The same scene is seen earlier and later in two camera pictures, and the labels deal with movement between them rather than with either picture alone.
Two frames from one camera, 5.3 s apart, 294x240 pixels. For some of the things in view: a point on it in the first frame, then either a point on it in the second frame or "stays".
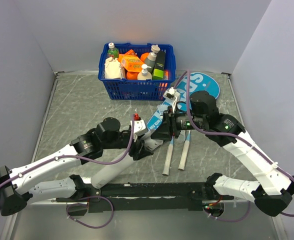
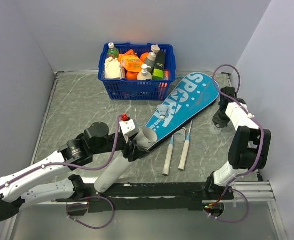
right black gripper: x=170 y=125 → x=219 y=120
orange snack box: x=131 y=61 stays
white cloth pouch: x=112 y=68 stays
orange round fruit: x=132 y=75 stays
